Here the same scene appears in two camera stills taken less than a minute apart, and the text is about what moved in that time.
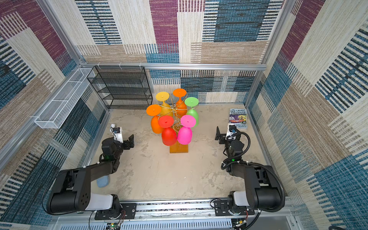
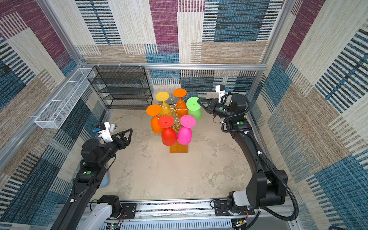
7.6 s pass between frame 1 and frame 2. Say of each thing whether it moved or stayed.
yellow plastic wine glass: stayed
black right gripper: moved
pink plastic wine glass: stayed
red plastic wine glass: stayed
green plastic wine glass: moved
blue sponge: stayed
